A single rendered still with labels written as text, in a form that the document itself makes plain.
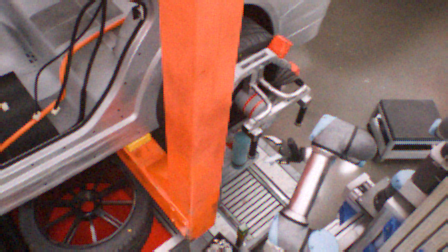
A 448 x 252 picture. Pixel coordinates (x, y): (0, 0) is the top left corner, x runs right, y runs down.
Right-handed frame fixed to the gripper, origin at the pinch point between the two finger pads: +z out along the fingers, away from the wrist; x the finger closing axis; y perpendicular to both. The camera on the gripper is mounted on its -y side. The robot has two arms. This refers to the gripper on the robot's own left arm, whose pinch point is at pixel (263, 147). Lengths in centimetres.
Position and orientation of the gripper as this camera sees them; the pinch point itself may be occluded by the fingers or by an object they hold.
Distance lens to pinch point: 207.2
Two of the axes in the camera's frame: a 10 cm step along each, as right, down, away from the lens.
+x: 0.7, -7.8, 6.2
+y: -0.7, 6.1, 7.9
